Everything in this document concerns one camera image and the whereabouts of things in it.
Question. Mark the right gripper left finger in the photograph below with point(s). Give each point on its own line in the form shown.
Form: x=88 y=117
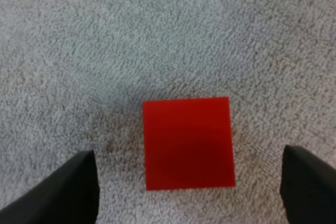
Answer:
x=60 y=195

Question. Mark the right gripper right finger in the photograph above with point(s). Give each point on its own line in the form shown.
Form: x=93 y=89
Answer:
x=309 y=184

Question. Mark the red cube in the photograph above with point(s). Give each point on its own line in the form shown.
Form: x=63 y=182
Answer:
x=189 y=142

